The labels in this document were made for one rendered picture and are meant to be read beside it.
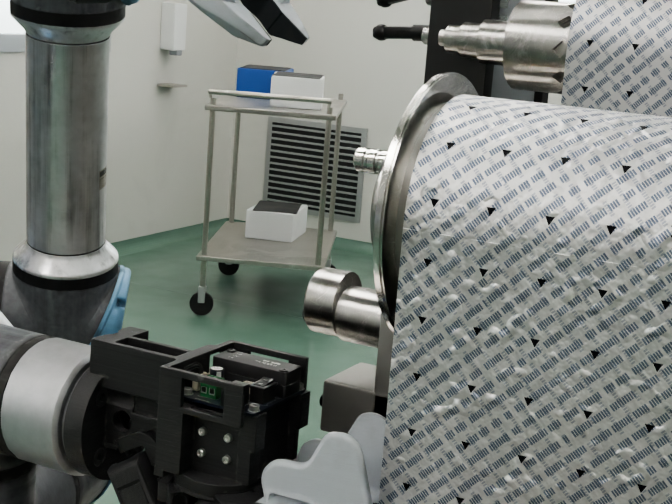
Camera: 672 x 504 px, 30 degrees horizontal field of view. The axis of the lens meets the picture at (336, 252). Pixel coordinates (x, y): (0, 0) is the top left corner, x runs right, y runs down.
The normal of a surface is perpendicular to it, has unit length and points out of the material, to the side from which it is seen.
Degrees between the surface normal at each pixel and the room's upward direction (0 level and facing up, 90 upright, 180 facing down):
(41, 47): 101
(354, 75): 90
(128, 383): 90
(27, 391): 61
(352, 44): 90
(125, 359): 90
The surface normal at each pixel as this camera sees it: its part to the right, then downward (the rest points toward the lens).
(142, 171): 0.89, 0.16
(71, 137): 0.30, 0.43
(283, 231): -0.20, 0.18
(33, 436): -0.46, 0.32
